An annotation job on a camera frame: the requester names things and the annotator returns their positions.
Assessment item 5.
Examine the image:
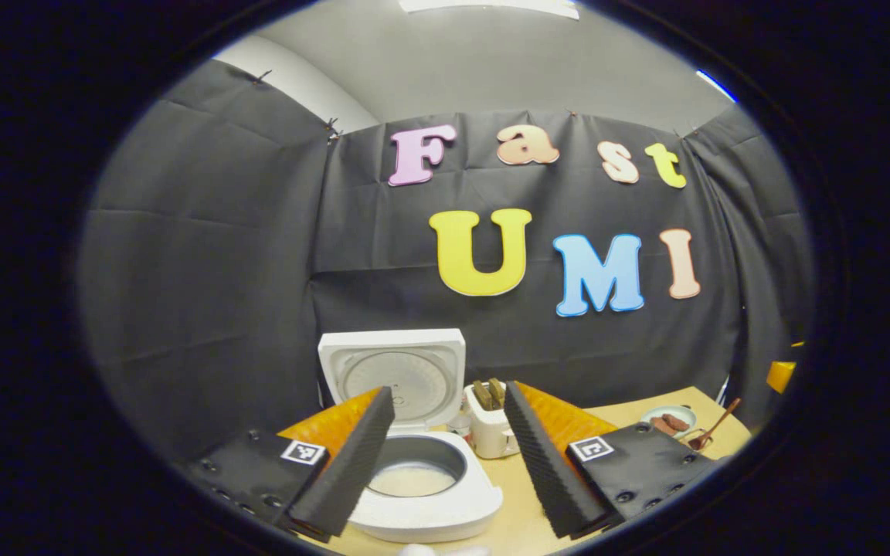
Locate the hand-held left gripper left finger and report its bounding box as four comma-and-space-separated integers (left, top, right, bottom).
182, 386, 397, 544

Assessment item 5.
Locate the white rice cooker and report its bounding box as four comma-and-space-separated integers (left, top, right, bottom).
318, 328, 504, 544

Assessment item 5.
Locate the brown wooden spoon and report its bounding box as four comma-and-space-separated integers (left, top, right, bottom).
688, 398, 742, 451

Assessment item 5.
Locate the black backdrop cloth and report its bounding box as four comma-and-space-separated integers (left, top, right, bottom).
78, 60, 815, 464

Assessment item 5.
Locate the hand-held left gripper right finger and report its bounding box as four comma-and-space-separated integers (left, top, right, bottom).
503, 380, 724, 541

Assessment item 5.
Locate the pale green plate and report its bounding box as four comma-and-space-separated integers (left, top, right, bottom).
640, 405, 698, 439

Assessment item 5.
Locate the white toaster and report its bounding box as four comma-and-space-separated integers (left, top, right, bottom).
464, 378, 521, 460

